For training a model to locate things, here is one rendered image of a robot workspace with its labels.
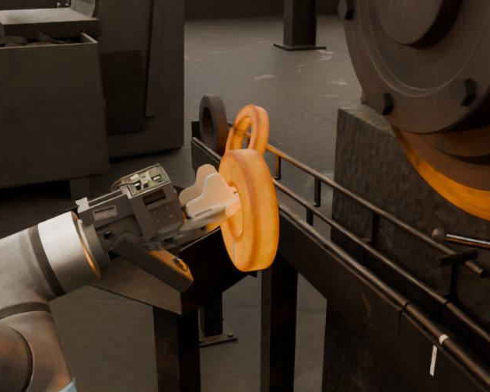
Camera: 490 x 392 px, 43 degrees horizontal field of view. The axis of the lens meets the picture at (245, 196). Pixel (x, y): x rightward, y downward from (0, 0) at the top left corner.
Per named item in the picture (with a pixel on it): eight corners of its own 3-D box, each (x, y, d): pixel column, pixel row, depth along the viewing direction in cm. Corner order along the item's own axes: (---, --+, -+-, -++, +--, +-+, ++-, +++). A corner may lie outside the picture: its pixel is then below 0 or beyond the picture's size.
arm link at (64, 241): (71, 306, 72) (65, 267, 80) (110, 289, 73) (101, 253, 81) (39, 243, 68) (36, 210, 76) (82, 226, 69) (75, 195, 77)
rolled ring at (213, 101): (215, 98, 159) (226, 97, 160) (197, 92, 176) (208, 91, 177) (218, 168, 164) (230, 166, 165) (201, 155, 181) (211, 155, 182)
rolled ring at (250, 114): (218, 181, 159) (230, 184, 160) (250, 171, 142) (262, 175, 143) (230, 113, 162) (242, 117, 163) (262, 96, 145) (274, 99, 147)
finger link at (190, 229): (228, 213, 74) (159, 241, 73) (231, 224, 75) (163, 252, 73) (216, 199, 78) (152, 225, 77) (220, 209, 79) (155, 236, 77)
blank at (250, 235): (237, 138, 85) (214, 141, 84) (280, 163, 71) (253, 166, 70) (239, 243, 90) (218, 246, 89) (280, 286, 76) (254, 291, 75)
